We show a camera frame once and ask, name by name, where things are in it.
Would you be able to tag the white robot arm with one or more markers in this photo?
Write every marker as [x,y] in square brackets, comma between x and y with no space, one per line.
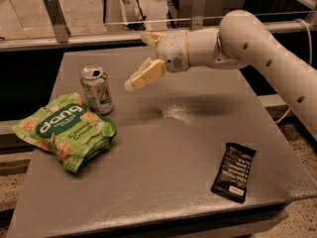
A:
[241,38]

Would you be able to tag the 7up soda can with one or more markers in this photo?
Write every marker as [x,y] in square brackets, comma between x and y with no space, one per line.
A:
[94,82]

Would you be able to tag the metal guard rail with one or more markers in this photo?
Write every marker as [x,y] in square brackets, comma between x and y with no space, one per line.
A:
[123,38]

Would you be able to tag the black snack bar wrapper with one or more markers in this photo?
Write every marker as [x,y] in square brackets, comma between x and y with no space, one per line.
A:
[232,178]

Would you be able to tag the left metal rail bracket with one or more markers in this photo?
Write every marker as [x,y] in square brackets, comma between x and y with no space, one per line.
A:
[60,28]

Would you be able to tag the right metal rail bracket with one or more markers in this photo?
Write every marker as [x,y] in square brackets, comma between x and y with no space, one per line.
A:
[197,14]

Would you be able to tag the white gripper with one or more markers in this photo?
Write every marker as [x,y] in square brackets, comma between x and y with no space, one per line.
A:
[172,51]

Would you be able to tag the green rice chip bag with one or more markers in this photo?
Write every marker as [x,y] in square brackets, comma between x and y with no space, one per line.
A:
[69,129]

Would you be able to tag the metal rail bracket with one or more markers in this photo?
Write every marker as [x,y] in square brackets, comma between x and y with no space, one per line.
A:
[60,28]
[197,14]

